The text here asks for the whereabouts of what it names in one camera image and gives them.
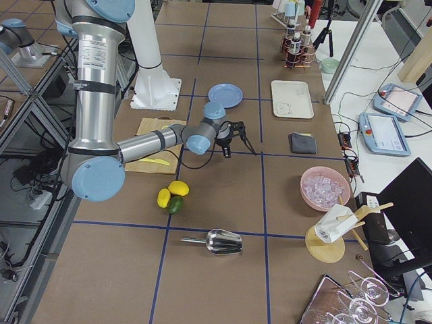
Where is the pink bowl of ice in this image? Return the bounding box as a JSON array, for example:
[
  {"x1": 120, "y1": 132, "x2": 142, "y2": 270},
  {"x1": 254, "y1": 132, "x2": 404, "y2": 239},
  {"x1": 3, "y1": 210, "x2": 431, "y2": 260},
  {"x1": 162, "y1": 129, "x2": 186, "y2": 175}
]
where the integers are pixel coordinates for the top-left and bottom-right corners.
[{"x1": 300, "y1": 166, "x2": 351, "y2": 211}]

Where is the aluminium frame post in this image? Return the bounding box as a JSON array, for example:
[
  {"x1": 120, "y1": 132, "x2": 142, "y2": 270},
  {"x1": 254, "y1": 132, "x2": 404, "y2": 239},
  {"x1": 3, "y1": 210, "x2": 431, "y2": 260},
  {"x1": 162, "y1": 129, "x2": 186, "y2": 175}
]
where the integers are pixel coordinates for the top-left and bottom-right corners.
[{"x1": 323, "y1": 0, "x2": 383, "y2": 105}]

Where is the yellow lemon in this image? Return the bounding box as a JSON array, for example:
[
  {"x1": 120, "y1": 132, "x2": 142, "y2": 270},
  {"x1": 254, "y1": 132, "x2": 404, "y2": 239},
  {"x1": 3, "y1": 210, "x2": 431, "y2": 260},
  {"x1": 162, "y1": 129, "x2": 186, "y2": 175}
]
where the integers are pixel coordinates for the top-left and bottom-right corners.
[
  {"x1": 167, "y1": 180, "x2": 190, "y2": 196},
  {"x1": 157, "y1": 188, "x2": 171, "y2": 209}
]

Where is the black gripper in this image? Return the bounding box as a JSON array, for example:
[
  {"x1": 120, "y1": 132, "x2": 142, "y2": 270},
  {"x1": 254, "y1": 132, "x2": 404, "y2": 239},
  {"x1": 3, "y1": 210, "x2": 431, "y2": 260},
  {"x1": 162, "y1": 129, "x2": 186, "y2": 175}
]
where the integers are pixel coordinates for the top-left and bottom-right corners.
[{"x1": 215, "y1": 126, "x2": 233, "y2": 159}]

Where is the tea bottle white cap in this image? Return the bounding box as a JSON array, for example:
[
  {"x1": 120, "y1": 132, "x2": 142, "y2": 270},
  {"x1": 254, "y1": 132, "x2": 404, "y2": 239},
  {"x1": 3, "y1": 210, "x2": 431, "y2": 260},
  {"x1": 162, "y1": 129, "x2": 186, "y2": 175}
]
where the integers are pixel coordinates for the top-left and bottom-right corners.
[{"x1": 284, "y1": 20, "x2": 296, "y2": 49}]

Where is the cream bear tray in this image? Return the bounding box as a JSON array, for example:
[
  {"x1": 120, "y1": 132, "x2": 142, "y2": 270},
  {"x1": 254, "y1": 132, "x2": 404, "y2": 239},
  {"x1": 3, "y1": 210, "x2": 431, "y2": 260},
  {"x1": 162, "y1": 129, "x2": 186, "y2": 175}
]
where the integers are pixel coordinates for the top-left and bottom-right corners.
[{"x1": 271, "y1": 80, "x2": 314, "y2": 119}]

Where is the green bowl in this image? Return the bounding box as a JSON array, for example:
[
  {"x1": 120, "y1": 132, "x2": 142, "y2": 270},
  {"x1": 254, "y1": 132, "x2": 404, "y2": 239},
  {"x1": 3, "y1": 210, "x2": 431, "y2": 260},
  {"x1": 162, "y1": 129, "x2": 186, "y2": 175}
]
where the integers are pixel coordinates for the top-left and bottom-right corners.
[{"x1": 321, "y1": 57, "x2": 340, "y2": 74}]

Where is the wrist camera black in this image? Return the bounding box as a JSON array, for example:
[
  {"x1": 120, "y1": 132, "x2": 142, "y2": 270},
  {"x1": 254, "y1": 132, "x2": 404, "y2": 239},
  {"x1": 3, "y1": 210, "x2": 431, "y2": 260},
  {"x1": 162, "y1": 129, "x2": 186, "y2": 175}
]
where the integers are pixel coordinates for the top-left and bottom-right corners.
[{"x1": 229, "y1": 121, "x2": 246, "y2": 137}]

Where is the copper wire bottle rack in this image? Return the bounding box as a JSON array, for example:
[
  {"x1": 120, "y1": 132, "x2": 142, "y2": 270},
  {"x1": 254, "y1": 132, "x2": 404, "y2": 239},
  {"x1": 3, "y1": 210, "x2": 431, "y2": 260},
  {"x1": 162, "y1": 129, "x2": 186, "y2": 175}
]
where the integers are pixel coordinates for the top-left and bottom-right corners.
[{"x1": 281, "y1": 32, "x2": 316, "y2": 68}]

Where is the white wire cup rack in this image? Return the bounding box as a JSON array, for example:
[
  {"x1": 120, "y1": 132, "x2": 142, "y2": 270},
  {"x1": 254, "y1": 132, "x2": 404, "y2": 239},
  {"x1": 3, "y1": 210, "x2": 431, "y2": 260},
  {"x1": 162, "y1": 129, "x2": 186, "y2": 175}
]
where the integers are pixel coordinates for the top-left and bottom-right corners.
[{"x1": 271, "y1": 0, "x2": 306, "y2": 27}]

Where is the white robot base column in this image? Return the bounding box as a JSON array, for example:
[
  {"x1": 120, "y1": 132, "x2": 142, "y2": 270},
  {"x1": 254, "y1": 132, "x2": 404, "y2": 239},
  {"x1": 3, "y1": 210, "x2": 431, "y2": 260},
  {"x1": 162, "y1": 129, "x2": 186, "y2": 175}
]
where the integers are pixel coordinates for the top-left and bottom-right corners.
[{"x1": 128, "y1": 0, "x2": 182, "y2": 111}]

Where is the far teach pendant tablet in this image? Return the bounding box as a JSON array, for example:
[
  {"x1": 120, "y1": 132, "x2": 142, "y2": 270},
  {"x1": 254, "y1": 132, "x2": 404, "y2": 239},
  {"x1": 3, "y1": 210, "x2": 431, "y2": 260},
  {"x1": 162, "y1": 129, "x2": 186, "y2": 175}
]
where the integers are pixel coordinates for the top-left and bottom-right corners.
[{"x1": 373, "y1": 83, "x2": 423, "y2": 122}]

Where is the black camera tripod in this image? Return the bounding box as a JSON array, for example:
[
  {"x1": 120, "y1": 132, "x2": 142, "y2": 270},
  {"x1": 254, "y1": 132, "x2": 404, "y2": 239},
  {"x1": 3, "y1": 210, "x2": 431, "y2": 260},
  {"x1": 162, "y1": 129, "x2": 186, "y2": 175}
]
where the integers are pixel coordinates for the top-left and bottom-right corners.
[{"x1": 313, "y1": 0, "x2": 335, "y2": 57}]

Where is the pink cup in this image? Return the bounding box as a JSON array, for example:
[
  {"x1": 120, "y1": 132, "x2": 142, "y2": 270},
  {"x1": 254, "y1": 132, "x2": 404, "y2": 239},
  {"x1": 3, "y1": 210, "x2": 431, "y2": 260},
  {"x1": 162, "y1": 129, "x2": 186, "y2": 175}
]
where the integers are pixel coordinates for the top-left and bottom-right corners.
[{"x1": 271, "y1": 0, "x2": 281, "y2": 11}]

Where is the teach pendant tablet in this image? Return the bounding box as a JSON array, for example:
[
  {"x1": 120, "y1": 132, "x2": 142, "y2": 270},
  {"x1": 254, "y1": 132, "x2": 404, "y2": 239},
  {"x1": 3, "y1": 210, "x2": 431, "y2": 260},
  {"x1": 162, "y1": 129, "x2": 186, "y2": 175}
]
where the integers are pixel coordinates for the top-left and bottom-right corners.
[
  {"x1": 358, "y1": 113, "x2": 411, "y2": 157},
  {"x1": 373, "y1": 83, "x2": 423, "y2": 122}
]

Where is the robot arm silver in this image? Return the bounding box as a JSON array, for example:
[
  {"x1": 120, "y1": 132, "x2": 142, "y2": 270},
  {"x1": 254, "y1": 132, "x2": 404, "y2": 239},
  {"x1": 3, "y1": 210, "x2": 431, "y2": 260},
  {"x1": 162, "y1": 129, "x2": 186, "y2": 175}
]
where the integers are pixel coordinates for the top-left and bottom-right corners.
[
  {"x1": 54, "y1": 1, "x2": 232, "y2": 202},
  {"x1": 1, "y1": 18, "x2": 51, "y2": 68}
]

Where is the yellow lemon front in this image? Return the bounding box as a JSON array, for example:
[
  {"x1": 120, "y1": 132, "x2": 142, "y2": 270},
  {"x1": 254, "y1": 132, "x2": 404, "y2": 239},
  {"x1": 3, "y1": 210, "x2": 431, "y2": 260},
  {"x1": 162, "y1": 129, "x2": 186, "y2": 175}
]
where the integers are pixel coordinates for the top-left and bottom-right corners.
[{"x1": 167, "y1": 180, "x2": 190, "y2": 196}]

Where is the wooden cutting board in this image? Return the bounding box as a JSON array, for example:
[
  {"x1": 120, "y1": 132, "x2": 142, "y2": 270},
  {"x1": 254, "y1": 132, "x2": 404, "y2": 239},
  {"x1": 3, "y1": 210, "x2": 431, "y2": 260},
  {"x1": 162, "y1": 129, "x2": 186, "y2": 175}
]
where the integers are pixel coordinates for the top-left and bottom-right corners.
[{"x1": 125, "y1": 117, "x2": 186, "y2": 175}]

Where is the yellow lemon back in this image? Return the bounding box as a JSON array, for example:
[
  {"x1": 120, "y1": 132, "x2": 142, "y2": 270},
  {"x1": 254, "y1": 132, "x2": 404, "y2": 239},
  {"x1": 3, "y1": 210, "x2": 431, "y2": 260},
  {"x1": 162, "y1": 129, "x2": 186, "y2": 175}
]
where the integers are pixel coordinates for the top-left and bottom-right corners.
[{"x1": 157, "y1": 188, "x2": 171, "y2": 209}]

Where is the black tray with glasses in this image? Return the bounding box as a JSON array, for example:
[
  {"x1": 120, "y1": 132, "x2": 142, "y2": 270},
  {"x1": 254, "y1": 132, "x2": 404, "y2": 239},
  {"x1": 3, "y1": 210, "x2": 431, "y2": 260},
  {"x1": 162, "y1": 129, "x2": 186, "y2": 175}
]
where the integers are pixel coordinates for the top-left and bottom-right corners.
[{"x1": 299, "y1": 275, "x2": 393, "y2": 324}]

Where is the near teach pendant tablet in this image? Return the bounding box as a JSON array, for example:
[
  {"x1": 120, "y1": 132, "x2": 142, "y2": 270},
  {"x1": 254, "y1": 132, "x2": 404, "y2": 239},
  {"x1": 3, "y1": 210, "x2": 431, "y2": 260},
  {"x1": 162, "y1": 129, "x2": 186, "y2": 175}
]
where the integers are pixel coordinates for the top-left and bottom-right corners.
[{"x1": 358, "y1": 113, "x2": 411, "y2": 157}]

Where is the wooden cup tree stand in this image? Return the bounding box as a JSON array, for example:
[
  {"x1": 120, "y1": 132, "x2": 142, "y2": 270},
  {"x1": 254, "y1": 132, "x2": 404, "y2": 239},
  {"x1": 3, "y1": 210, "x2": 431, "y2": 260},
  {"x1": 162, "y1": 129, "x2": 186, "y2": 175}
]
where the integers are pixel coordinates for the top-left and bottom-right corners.
[{"x1": 305, "y1": 202, "x2": 394, "y2": 263}]

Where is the black monitor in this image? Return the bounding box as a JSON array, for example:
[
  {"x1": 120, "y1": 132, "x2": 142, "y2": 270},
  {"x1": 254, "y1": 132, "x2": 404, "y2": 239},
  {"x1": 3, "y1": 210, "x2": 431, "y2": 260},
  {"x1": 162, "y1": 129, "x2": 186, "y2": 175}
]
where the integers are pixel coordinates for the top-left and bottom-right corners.
[{"x1": 364, "y1": 157, "x2": 431, "y2": 283}]

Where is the blue cup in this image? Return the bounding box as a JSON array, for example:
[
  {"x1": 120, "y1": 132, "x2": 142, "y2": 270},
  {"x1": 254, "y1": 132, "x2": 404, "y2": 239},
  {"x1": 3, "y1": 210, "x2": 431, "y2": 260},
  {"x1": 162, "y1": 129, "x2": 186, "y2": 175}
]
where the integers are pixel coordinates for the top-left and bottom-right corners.
[{"x1": 283, "y1": 1, "x2": 297, "y2": 18}]

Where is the yellow plastic knife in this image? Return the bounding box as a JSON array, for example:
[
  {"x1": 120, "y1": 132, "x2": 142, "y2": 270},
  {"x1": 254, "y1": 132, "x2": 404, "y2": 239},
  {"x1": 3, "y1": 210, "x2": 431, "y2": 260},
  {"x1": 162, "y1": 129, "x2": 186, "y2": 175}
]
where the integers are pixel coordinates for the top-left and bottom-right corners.
[{"x1": 139, "y1": 157, "x2": 171, "y2": 166}]

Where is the wine glass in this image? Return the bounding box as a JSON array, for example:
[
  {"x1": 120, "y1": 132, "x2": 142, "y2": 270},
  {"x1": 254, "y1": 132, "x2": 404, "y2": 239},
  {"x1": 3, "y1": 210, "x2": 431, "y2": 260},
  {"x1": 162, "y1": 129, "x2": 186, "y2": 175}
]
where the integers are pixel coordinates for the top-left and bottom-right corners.
[
  {"x1": 336, "y1": 290, "x2": 378, "y2": 324},
  {"x1": 346, "y1": 270, "x2": 400, "y2": 307}
]

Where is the white carton box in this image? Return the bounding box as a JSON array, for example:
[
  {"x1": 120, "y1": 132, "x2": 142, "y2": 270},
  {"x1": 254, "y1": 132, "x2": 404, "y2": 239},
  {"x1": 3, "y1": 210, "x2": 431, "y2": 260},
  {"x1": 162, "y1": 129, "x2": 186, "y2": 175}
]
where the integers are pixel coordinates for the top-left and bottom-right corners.
[{"x1": 314, "y1": 204, "x2": 358, "y2": 244}]

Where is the blue plate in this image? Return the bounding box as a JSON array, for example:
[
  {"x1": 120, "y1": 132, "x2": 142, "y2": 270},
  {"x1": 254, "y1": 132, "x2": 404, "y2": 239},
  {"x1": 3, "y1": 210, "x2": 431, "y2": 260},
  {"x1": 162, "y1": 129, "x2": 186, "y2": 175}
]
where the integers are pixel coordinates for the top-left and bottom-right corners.
[{"x1": 208, "y1": 83, "x2": 243, "y2": 109}]

